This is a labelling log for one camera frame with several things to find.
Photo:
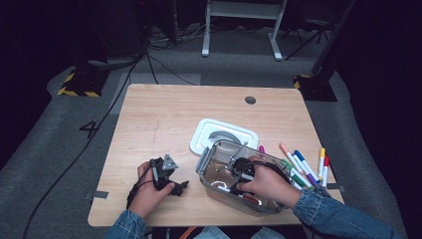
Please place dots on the grey tape strip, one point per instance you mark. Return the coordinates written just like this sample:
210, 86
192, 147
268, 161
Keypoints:
98, 195
335, 187

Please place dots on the clear plastic storage box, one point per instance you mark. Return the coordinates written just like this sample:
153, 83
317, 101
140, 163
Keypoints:
215, 172

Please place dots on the yellow cap marker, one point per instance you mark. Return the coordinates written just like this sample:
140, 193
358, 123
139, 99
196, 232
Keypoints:
321, 162

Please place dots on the white box lid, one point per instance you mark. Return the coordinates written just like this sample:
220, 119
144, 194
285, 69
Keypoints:
207, 132

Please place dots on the black tripod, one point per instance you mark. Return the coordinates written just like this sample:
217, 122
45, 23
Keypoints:
312, 30

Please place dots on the pink cap marker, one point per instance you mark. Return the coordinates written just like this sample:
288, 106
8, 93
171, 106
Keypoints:
283, 148

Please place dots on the purple cap marker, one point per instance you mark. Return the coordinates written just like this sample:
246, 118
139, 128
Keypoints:
312, 180

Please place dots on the dark slanted post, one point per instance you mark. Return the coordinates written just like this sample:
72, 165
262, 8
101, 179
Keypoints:
331, 40

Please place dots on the black yellow striped stand base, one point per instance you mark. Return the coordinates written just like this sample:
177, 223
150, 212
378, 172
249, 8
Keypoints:
315, 89
83, 86

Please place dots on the white desk frame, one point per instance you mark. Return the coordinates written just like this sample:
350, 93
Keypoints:
244, 10

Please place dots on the grey table grommet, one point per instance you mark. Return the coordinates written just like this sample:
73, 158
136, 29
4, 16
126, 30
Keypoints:
250, 100

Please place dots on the person's legs in jeans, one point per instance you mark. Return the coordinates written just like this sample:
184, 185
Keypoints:
212, 234

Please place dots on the bright green cap marker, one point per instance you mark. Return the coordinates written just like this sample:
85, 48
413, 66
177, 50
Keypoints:
287, 163

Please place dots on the person's left hand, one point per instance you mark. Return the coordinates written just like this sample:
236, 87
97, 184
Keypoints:
146, 195

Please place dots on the person's right hand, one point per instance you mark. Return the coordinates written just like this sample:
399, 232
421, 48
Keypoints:
270, 184

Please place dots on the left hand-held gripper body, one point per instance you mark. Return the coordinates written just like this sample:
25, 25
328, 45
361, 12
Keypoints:
162, 172

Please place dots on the dark green cap marker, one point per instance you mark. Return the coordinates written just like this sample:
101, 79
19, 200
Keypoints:
300, 181

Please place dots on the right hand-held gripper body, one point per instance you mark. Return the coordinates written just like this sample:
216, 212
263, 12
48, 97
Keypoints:
242, 167

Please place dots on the dark red cap marker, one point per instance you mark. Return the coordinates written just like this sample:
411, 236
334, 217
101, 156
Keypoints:
253, 199

